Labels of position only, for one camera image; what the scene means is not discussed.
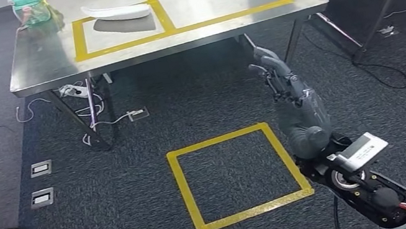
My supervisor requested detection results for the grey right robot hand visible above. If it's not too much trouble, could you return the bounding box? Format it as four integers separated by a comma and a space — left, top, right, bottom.
246, 35, 337, 168

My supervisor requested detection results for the white mirror cover part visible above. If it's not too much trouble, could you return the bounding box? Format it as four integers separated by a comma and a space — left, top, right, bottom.
80, 0, 153, 29

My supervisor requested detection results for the steel workbench table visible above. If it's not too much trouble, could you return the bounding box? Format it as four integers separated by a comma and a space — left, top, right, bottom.
0, 0, 348, 165

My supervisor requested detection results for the white power strip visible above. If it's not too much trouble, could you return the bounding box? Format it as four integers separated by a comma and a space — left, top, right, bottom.
58, 81, 89, 102

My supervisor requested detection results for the steel floor socket box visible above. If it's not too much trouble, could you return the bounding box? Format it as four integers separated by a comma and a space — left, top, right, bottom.
28, 187, 57, 210
28, 159, 55, 179

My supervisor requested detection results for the teal lid water bottle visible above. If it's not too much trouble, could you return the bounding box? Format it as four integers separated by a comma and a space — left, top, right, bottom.
9, 0, 55, 30

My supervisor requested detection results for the black floor cable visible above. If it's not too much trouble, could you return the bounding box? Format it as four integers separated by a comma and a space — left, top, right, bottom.
351, 51, 406, 98

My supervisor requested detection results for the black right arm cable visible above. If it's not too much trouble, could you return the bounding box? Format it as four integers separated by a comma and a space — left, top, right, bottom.
328, 195, 343, 229

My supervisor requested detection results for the white cable under workbench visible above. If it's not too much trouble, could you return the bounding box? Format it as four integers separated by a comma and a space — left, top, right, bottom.
72, 84, 149, 148

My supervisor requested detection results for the white floor cable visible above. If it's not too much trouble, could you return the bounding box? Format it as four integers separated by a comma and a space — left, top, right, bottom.
12, 96, 54, 125

